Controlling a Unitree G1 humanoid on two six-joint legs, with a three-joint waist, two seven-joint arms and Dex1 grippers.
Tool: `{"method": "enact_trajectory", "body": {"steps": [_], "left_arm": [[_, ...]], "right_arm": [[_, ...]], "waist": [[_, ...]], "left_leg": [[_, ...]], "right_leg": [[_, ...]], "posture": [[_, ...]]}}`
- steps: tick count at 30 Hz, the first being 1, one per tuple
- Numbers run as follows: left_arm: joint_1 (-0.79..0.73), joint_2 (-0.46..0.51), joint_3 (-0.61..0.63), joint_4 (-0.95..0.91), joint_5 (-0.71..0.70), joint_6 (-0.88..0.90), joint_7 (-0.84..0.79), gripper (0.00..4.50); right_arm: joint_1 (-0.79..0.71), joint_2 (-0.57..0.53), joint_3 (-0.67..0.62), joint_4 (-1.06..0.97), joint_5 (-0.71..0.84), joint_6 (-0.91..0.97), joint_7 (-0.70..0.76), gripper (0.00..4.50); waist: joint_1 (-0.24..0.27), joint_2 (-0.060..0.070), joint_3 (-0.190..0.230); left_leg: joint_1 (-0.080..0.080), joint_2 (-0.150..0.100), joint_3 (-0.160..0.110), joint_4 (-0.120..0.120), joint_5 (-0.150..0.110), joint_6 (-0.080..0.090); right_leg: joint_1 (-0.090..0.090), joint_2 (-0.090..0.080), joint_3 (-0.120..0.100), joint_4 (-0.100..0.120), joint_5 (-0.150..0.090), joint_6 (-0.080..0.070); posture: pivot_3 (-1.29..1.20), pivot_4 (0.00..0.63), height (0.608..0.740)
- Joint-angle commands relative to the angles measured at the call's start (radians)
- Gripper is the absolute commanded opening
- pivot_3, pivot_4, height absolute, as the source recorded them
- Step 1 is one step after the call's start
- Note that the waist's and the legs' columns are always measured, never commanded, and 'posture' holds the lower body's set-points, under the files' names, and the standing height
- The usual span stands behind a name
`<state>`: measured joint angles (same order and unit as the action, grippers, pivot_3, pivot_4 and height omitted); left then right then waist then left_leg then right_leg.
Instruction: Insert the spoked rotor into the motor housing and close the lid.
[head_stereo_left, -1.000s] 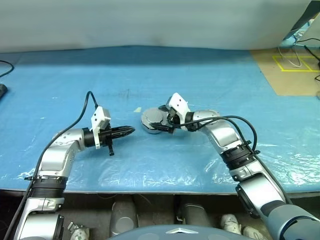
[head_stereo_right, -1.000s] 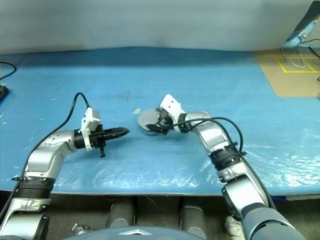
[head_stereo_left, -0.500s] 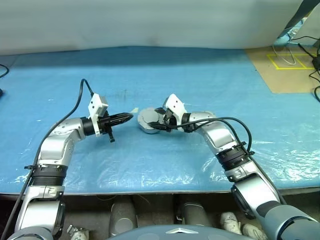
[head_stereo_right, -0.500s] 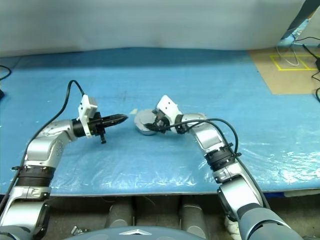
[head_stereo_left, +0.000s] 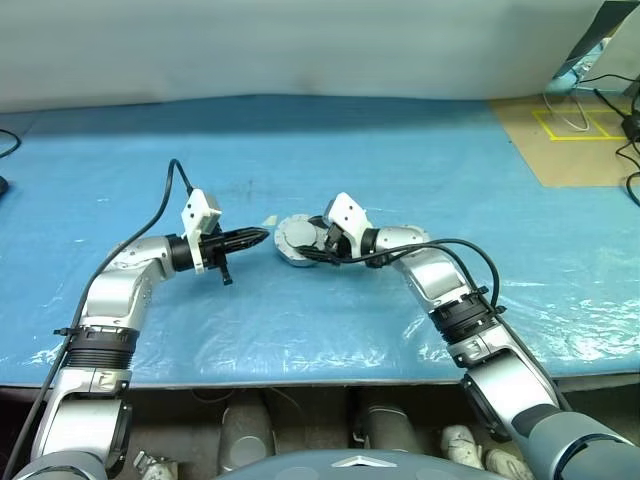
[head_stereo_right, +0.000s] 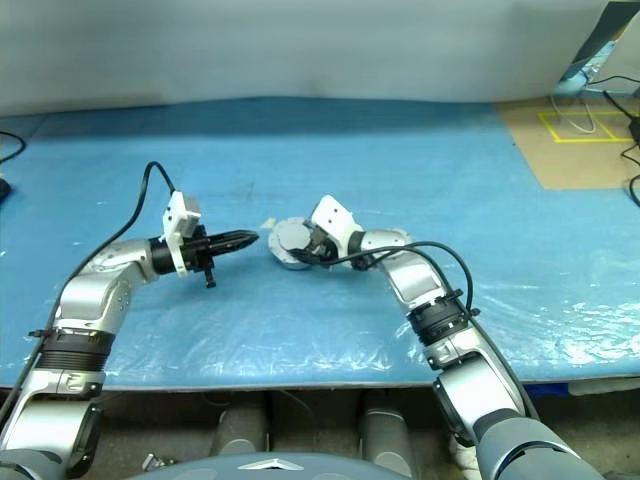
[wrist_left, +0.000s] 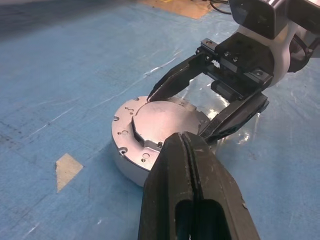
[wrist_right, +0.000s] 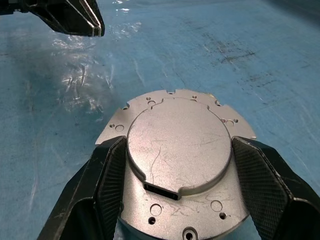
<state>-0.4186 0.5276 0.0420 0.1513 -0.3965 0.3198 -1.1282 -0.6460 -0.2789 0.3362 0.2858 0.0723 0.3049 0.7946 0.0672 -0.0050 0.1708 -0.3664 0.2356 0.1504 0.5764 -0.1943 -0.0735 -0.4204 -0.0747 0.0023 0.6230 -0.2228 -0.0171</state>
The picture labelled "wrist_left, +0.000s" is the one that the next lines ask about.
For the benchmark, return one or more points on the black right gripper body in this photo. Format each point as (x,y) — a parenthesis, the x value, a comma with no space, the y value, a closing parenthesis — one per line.
(240,57)

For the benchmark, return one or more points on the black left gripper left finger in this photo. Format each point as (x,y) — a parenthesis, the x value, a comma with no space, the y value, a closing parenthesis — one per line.
(167,190)

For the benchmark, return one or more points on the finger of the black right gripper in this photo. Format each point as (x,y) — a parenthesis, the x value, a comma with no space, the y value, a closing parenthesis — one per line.
(237,115)
(180,77)

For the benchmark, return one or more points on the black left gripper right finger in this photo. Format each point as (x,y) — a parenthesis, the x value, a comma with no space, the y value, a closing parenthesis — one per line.
(220,200)

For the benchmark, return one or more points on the silver motor housing copper windings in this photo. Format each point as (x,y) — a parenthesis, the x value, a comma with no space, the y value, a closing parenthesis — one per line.
(130,167)

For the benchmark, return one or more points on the silver round motor lid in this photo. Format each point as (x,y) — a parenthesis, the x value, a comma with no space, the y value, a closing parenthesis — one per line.
(162,120)

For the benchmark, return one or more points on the brown cardboard sheet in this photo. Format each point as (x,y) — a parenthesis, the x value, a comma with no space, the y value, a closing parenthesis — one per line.
(180,8)

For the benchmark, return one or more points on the tan tape piece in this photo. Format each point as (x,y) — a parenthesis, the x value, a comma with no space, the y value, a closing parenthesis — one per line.
(66,170)

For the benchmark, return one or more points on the blue plastic table cover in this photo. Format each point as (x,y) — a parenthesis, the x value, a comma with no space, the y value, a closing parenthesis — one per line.
(50,75)

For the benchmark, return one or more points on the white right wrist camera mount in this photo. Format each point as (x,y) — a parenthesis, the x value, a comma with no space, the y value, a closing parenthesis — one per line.
(282,45)

